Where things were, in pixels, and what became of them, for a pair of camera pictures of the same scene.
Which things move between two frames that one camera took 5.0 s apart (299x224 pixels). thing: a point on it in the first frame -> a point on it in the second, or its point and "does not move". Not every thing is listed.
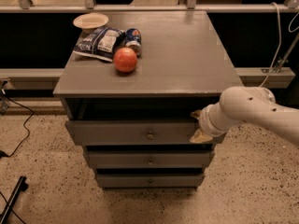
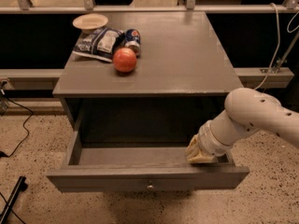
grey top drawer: (135, 133) -> (142, 168)
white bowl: (89, 21) does not move
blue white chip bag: (101, 43) does not move
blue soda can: (134, 40) does not move
